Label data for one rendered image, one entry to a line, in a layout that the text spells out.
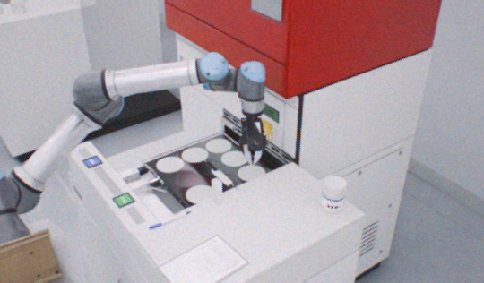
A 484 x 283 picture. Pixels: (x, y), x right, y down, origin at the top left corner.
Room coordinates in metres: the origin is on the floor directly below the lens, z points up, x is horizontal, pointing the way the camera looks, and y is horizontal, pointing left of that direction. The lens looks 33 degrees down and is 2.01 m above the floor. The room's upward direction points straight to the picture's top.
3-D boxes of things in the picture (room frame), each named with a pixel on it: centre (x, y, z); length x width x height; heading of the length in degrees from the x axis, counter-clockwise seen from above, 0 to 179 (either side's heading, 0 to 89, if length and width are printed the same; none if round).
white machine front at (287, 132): (1.82, 0.06, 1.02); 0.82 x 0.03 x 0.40; 36
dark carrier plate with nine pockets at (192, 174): (1.53, 0.13, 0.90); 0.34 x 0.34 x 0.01; 36
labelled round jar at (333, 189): (1.24, -0.27, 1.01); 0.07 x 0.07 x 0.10
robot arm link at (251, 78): (1.46, -0.02, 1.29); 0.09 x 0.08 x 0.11; 83
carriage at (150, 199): (1.36, 0.33, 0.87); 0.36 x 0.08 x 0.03; 36
